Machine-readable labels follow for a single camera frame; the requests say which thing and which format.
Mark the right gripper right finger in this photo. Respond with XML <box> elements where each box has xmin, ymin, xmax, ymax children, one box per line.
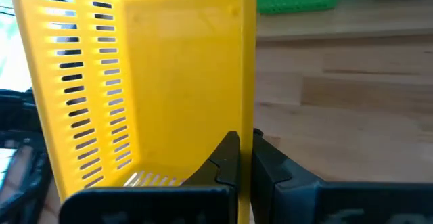
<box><xmin>250</xmin><ymin>128</ymin><xmax>433</xmax><ymax>224</ymax></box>

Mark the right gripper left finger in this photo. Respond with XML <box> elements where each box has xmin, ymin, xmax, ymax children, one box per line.
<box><xmin>59</xmin><ymin>131</ymin><xmax>240</xmax><ymax>224</ymax></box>

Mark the yellow slotted plastic basket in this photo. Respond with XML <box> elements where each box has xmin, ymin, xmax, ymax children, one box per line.
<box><xmin>9</xmin><ymin>0</ymin><xmax>258</xmax><ymax>224</ymax></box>

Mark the low wooden shelf board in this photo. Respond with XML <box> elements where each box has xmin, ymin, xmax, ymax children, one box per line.
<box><xmin>255</xmin><ymin>0</ymin><xmax>433</xmax><ymax>43</ymax></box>

